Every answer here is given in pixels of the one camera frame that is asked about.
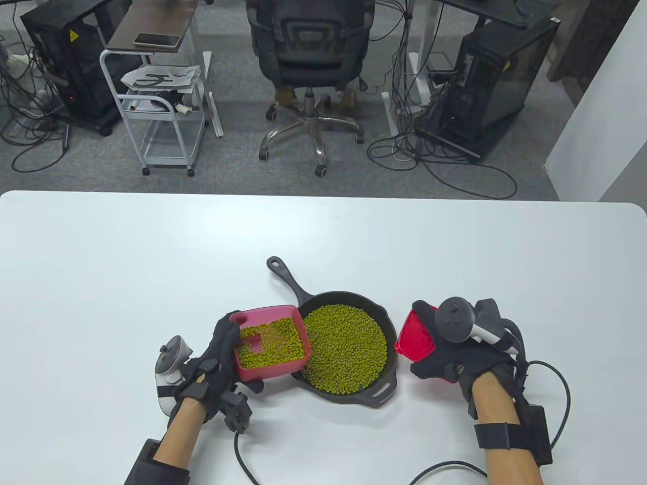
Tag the person's left hand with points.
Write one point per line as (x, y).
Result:
(207, 371)

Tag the person's right hand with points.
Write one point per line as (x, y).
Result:
(470, 361)

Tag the red plastic container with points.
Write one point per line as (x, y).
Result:
(263, 374)

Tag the red plastic lid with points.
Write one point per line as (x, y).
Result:
(414, 341)

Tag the black frying pan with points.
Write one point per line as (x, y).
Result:
(288, 280)

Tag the green mung beans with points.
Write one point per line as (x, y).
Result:
(349, 348)

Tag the black forearm sensor box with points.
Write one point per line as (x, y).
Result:
(151, 465)

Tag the person's left forearm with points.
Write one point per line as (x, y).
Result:
(179, 434)

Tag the grey white handheld controller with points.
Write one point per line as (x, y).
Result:
(455, 318)
(172, 356)

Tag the black wrist band with box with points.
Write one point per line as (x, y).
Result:
(498, 435)

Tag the white rolling cart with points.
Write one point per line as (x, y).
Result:
(151, 116)

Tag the white desk leg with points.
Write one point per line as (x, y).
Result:
(427, 25)
(212, 101)

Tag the white handheld device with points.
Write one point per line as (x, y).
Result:
(149, 104)

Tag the black computer tower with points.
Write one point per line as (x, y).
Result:
(50, 30)
(485, 76)

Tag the white printed papers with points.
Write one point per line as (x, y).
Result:
(179, 78)

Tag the black smartphone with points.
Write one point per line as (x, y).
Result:
(156, 40)

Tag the black mesh office chair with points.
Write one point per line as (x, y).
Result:
(311, 50)

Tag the black desk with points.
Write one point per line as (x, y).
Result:
(485, 7)

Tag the brown wooden side table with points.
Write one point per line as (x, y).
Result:
(151, 17)

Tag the white power strip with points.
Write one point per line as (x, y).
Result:
(15, 61)

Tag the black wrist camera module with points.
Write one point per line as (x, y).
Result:
(237, 411)

